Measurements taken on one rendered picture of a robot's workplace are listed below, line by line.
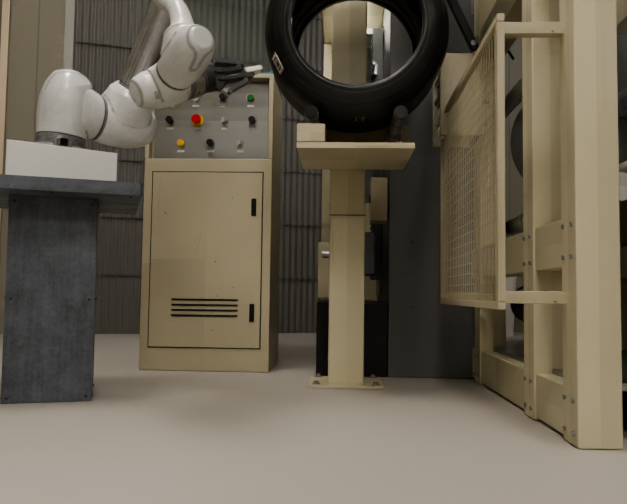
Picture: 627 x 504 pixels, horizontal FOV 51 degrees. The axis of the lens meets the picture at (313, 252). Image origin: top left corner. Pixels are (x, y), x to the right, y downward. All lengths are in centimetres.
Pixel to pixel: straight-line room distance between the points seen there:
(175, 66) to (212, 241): 122
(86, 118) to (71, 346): 72
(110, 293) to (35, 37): 205
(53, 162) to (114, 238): 327
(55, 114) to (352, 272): 112
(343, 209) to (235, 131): 73
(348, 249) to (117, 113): 92
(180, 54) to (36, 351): 97
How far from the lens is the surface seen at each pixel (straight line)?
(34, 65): 569
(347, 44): 258
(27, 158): 213
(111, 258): 535
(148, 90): 182
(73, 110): 224
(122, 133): 233
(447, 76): 250
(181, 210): 287
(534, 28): 174
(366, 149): 211
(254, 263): 279
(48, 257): 212
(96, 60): 564
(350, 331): 242
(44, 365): 213
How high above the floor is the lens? 33
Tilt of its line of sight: 4 degrees up
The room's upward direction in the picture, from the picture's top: 1 degrees clockwise
